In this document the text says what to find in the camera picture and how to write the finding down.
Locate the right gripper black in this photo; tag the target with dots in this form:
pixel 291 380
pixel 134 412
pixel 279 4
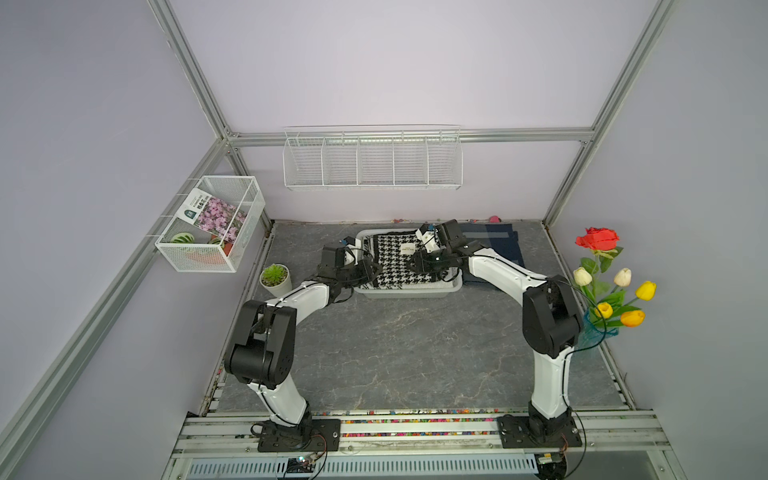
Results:
pixel 422 261

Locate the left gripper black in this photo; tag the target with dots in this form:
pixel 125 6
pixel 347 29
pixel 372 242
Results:
pixel 366 275

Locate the black white houndstooth scarf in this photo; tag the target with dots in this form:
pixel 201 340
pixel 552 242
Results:
pixel 395 273

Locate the navy striped scarf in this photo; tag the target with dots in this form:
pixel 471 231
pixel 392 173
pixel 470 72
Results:
pixel 501 237

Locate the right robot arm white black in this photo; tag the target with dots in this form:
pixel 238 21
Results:
pixel 551 320

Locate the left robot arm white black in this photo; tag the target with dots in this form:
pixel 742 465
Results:
pixel 261 350

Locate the white plastic basket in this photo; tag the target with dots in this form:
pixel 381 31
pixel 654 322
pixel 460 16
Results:
pixel 451 283

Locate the small potted green plant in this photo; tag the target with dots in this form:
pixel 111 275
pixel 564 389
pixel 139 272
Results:
pixel 276 279

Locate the flower seed packet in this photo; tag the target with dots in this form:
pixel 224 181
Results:
pixel 212 215

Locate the blue glass vase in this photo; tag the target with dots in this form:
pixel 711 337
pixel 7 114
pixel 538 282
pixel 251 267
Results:
pixel 595 332

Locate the artificial flower bouquet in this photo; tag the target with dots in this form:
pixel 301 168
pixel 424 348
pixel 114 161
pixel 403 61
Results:
pixel 611 305

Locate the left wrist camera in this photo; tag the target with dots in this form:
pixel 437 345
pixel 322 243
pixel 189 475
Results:
pixel 351 250

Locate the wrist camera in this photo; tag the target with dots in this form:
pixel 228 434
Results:
pixel 427 235
pixel 351 250

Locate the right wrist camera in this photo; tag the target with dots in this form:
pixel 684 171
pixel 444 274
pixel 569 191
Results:
pixel 427 235

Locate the white wire wall shelf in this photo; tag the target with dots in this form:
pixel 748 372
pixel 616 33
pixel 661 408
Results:
pixel 408 158

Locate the white mesh wall basket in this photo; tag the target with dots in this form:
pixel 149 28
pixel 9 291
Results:
pixel 191 250

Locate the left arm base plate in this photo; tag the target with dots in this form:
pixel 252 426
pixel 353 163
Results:
pixel 317 435

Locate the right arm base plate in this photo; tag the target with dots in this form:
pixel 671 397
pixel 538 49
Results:
pixel 535 431

